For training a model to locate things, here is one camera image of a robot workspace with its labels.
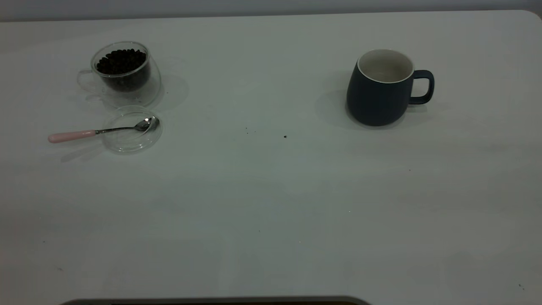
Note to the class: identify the dark grey ceramic mug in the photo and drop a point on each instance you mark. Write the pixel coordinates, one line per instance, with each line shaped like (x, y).
(377, 101)

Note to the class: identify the dark coffee beans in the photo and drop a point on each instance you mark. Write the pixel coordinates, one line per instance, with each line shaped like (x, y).
(122, 63)

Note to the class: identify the clear glass saucer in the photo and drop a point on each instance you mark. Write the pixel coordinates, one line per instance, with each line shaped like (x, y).
(127, 142)

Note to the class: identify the clear double-wall glass cup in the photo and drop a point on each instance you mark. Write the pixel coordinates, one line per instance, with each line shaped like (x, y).
(144, 95)

